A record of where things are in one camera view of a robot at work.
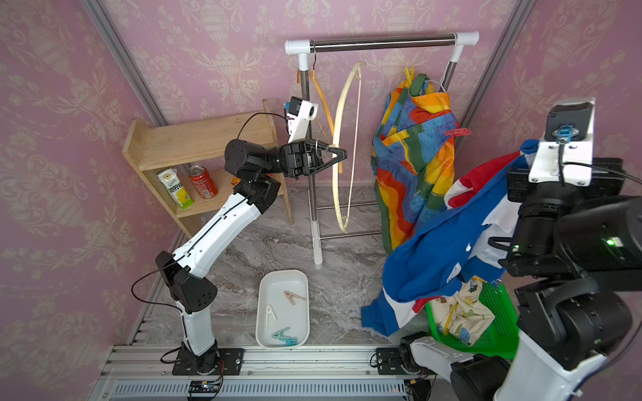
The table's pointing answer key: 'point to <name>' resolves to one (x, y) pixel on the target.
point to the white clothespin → (269, 310)
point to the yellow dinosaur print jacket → (463, 314)
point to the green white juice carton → (175, 187)
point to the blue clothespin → (291, 342)
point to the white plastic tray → (282, 309)
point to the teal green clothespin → (279, 335)
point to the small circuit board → (209, 387)
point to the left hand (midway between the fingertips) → (340, 165)
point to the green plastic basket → (499, 337)
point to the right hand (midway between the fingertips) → (580, 135)
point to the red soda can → (201, 180)
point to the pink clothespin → (290, 296)
